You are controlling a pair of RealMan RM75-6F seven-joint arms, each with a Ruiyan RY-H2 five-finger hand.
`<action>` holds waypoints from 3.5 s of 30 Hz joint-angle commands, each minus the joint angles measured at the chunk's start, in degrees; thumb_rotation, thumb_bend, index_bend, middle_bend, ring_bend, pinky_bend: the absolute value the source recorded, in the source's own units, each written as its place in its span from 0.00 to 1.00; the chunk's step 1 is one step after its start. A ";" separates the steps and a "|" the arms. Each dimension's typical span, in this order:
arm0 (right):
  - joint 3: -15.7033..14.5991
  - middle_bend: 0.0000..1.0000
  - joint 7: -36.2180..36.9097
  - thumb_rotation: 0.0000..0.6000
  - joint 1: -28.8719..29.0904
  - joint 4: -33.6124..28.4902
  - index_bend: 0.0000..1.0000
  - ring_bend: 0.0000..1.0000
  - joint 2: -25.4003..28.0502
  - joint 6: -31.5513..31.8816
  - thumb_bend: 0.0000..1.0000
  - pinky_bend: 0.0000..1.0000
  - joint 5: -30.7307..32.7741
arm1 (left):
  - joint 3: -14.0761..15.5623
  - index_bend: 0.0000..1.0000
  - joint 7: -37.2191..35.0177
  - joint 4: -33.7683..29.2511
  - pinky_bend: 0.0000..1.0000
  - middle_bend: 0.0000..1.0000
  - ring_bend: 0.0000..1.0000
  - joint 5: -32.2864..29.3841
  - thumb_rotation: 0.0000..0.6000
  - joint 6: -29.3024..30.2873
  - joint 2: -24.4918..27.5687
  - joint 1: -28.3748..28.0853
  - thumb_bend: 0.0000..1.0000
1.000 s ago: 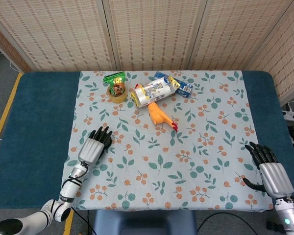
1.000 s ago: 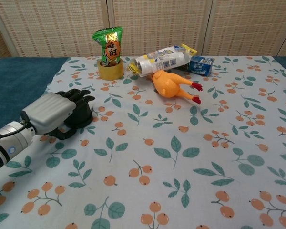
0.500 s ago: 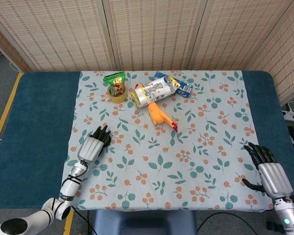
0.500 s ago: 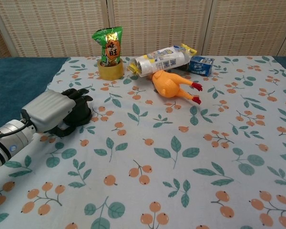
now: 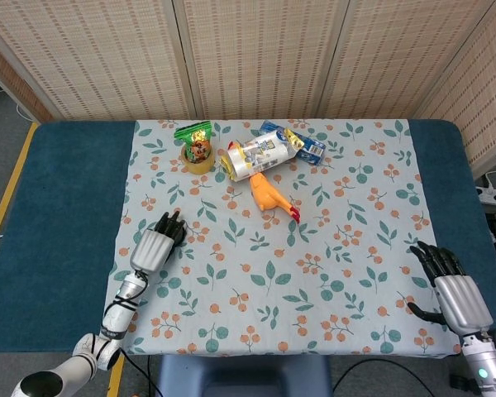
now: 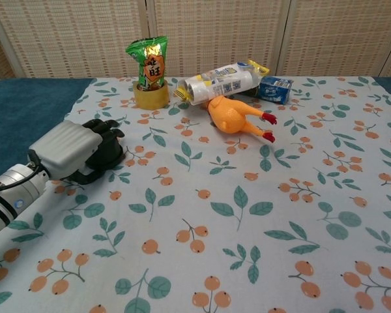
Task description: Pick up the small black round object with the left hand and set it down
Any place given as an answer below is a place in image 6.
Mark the yellow rubber chicken toy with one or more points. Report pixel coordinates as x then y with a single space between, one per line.
231 117

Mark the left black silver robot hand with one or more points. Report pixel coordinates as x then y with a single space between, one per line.
65 148

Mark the floral print tablecloth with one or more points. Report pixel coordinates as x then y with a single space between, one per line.
215 195

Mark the blue white drink carton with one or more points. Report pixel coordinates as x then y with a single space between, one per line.
275 89

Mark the green snack packet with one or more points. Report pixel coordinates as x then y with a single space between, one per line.
150 70

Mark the clear yellowish tape roll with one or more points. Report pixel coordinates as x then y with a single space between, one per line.
150 99

